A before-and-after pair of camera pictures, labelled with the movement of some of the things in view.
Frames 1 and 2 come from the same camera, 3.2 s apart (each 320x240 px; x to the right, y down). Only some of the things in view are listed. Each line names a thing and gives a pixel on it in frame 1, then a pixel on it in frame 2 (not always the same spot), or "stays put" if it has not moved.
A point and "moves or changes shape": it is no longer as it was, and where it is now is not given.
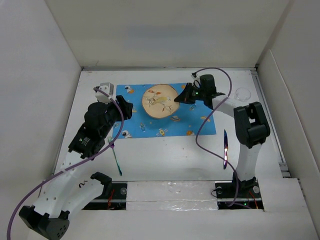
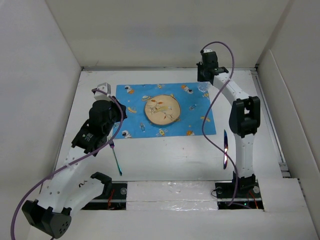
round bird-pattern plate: x=158 y=101 moves or changes shape
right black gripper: x=184 y=96 to x=200 y=78
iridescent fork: x=110 y=140 stays put
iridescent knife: x=226 y=146 stays put
